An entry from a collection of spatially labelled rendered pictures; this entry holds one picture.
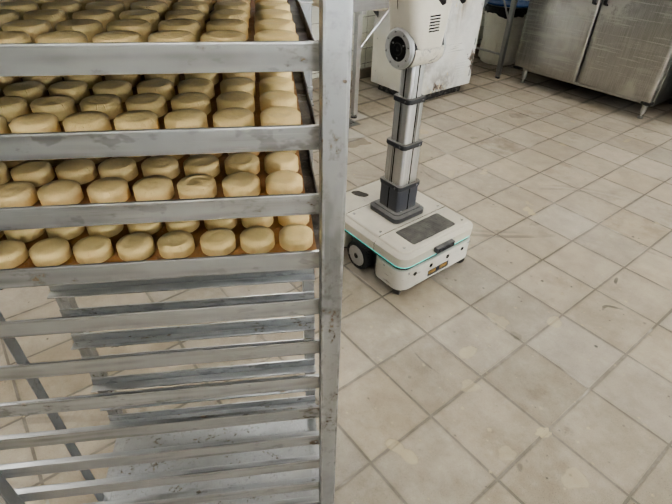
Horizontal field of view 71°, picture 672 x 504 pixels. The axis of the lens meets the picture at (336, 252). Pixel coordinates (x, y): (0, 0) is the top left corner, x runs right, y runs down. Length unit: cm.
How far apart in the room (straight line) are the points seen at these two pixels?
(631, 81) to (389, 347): 368
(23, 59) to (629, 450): 202
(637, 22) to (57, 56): 477
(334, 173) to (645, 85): 459
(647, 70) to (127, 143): 472
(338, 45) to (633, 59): 463
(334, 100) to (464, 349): 173
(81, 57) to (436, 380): 173
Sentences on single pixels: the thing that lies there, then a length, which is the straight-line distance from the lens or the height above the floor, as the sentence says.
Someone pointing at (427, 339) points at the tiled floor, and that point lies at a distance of 214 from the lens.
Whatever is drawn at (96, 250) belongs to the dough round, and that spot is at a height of 115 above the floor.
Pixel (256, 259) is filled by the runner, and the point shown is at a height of 115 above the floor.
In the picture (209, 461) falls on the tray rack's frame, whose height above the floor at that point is 15.
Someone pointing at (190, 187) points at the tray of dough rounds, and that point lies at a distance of 64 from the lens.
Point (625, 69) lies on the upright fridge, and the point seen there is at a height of 40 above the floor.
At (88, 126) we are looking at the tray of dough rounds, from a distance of 63.
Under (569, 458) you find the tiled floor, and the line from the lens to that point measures 197.
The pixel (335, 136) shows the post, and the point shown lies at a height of 134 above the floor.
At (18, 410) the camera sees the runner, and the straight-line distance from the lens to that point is 95.
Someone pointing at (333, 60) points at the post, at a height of 142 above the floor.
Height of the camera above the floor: 155
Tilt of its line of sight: 37 degrees down
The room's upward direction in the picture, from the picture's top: 2 degrees clockwise
